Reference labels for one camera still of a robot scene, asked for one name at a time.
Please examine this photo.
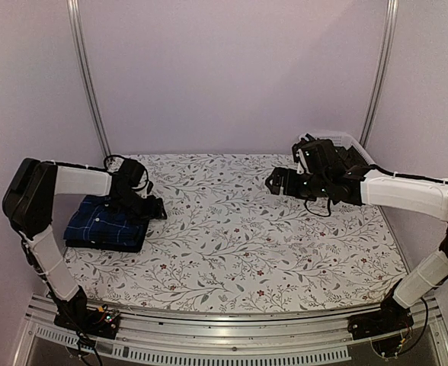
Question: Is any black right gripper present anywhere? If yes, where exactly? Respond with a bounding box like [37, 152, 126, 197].
[266, 167, 329, 201]

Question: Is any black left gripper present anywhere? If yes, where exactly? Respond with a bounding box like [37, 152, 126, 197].
[112, 190, 167, 224]

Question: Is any blue plaid long sleeve shirt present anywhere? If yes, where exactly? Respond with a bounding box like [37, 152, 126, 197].
[63, 195, 149, 249]

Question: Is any black polo shirt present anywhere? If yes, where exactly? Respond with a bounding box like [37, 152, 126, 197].
[66, 239, 144, 253]

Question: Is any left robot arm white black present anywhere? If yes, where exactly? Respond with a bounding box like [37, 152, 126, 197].
[2, 158, 167, 302]

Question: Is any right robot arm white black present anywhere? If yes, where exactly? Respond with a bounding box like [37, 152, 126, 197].
[265, 136, 448, 332]

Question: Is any dark striped shirt in basket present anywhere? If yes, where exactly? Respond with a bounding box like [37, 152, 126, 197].
[335, 146, 370, 170]

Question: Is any white plastic laundry basket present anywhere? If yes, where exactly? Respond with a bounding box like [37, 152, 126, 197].
[299, 130, 375, 165]

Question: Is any floral patterned table mat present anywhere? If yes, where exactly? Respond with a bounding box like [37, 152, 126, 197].
[65, 154, 406, 314]

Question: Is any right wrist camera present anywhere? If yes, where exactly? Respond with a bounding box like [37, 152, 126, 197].
[292, 142, 308, 175]

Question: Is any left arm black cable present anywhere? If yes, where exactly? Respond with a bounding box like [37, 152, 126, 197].
[102, 153, 151, 191]

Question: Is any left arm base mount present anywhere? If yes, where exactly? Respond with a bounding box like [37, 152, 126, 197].
[54, 303, 120, 339]

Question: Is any aluminium front rail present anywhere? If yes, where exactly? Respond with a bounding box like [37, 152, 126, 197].
[13, 295, 448, 365]

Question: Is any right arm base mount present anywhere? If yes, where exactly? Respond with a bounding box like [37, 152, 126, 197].
[347, 307, 414, 358]

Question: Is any right aluminium frame post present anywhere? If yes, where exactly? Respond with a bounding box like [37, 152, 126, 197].
[360, 0, 399, 148]

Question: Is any aluminium frame post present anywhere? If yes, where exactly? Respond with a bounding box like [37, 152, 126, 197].
[66, 0, 111, 156]
[360, 0, 399, 148]

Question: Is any left aluminium frame post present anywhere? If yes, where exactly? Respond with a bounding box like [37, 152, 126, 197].
[66, 0, 111, 156]

